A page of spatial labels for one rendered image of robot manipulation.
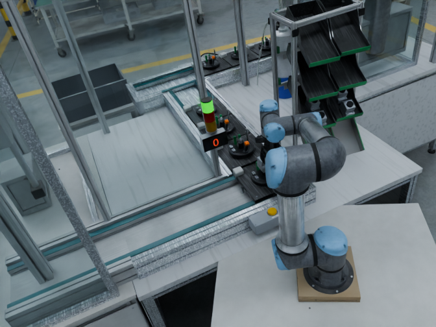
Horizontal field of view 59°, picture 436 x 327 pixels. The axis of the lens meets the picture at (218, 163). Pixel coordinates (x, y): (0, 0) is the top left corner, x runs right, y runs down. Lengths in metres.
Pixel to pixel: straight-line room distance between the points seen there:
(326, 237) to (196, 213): 0.68
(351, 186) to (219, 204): 0.66
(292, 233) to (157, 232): 0.73
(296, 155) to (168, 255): 0.82
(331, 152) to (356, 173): 0.98
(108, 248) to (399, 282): 1.22
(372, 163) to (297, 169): 1.11
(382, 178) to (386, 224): 0.30
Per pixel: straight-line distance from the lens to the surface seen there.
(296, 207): 1.23
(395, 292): 1.68
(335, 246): 1.43
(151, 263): 1.71
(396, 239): 1.84
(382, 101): 2.93
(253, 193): 1.83
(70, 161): 2.59
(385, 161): 2.20
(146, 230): 1.86
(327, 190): 2.00
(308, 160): 1.12
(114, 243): 1.87
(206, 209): 1.87
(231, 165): 2.00
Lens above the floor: 2.24
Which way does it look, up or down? 39 degrees down
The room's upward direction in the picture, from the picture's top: 10 degrees counter-clockwise
